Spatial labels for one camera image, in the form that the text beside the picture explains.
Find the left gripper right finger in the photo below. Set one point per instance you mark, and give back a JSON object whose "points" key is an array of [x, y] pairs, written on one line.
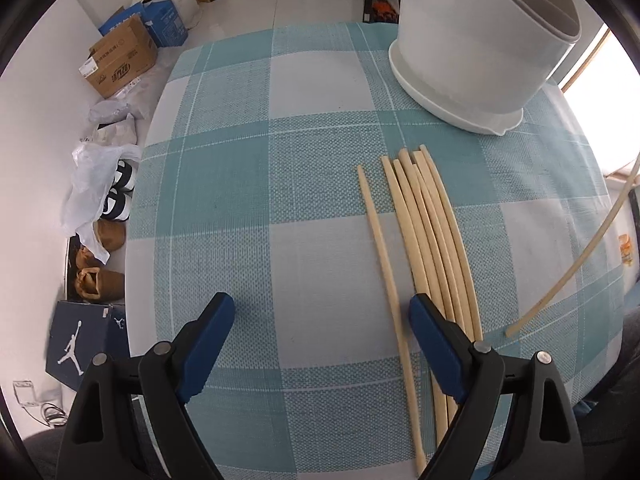
{"points": [[541, 439]]}

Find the grey parcel bag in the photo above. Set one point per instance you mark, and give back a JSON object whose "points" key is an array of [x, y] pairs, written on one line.
{"points": [[138, 98]]}

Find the teal checked table cloth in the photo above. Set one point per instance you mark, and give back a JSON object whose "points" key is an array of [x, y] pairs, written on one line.
{"points": [[249, 185]]}

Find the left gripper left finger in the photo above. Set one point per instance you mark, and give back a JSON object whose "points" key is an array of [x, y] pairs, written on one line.
{"points": [[101, 439]]}

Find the white plastic bag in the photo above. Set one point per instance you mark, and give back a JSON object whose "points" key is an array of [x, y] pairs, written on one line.
{"points": [[94, 170]]}

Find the blue cardboard box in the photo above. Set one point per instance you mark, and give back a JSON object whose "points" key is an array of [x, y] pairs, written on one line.
{"points": [[161, 20]]}

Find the black white sneaker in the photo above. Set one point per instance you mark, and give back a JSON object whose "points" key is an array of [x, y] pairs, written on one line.
{"points": [[117, 205], [125, 177]]}

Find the white grey utensil holder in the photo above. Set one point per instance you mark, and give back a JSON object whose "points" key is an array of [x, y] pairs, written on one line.
{"points": [[476, 63]]}

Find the navy jordan shoe box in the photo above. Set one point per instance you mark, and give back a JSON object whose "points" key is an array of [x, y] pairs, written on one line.
{"points": [[78, 332]]}

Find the white paper parcel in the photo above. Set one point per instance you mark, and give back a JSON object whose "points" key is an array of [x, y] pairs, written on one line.
{"points": [[117, 134]]}

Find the brown shoe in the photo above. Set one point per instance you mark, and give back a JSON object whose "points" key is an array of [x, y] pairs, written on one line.
{"points": [[99, 285], [110, 232]]}

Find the brown cardboard box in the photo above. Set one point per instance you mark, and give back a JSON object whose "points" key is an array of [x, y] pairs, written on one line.
{"points": [[121, 56]]}

